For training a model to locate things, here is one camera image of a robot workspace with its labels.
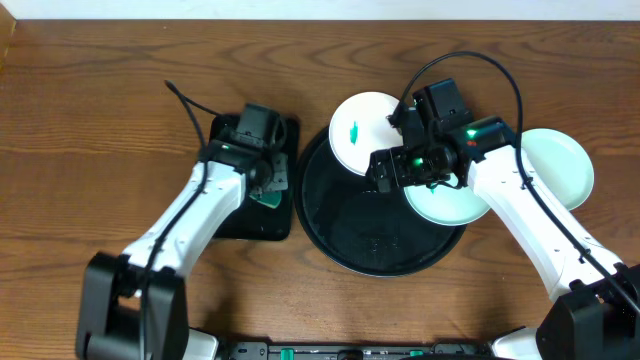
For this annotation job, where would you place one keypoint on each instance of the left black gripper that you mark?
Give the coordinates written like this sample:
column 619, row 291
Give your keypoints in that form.
column 273, row 181

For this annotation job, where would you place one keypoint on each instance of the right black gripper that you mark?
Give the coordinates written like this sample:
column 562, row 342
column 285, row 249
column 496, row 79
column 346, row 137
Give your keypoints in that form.
column 405, row 176

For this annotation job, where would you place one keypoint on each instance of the green scrub sponge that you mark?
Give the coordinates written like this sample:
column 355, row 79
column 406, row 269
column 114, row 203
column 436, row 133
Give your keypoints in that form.
column 270, row 200

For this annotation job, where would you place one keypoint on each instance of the pale green plate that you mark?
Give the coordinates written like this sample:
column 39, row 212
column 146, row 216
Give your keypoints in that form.
column 445, row 205

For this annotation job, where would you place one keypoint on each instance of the light blue plate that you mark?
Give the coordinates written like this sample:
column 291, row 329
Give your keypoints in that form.
column 562, row 163

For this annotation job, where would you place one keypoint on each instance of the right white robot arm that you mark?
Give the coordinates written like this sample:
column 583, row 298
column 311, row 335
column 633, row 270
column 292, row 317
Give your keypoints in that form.
column 595, row 296

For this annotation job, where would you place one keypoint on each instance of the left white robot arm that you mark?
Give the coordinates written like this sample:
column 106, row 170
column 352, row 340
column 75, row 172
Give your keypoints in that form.
column 133, row 306

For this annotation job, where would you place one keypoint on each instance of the black rectangular tray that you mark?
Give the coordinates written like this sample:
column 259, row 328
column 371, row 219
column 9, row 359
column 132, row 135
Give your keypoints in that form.
column 259, row 222

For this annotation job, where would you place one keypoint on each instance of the black round tray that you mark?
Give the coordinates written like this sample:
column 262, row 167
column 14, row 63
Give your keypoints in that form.
column 371, row 233

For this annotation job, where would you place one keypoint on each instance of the white plate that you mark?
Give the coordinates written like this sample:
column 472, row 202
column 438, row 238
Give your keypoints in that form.
column 359, row 127

